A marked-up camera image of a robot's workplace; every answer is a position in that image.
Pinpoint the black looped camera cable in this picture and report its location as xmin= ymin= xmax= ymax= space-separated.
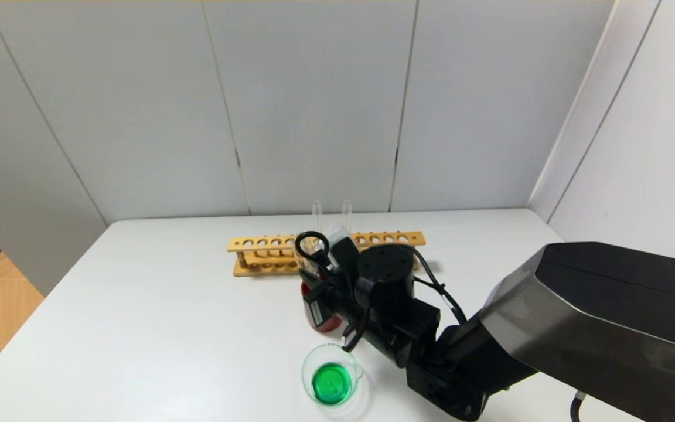
xmin=294 ymin=230 xmax=338 ymax=276

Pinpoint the dark red plastic cup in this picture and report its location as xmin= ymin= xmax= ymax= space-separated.
xmin=301 ymin=281 xmax=345 ymax=333

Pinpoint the black cable with white tag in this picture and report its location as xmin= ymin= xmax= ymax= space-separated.
xmin=412 ymin=246 xmax=468 ymax=326

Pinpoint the wooden test tube rack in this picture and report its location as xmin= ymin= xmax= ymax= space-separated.
xmin=227 ymin=231 xmax=426 ymax=277

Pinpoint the red black wire bundle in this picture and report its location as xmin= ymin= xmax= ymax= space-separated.
xmin=341 ymin=308 xmax=371 ymax=353

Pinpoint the clear glass beaker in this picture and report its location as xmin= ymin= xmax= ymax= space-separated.
xmin=301 ymin=343 xmax=369 ymax=420

